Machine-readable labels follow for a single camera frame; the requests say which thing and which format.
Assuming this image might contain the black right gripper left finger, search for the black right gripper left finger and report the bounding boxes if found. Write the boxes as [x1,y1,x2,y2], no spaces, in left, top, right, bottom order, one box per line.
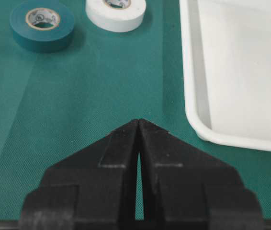
[19,119,139,230]

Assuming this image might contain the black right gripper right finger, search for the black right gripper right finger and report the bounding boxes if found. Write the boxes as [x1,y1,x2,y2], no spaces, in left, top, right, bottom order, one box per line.
[139,119,264,230]

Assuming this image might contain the white tape roll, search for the white tape roll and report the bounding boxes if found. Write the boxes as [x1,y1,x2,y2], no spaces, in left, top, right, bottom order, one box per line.
[85,0,147,33]

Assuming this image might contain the white plastic case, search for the white plastic case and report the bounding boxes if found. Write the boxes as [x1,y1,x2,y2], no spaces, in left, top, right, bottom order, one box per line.
[179,0,271,151]

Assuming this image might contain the green tape roll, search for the green tape roll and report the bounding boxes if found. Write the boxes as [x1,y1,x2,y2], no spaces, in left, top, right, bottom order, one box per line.
[10,0,75,53]

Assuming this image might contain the green table cloth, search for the green table cloth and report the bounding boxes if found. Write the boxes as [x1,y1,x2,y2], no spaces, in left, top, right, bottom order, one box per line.
[0,0,271,220]

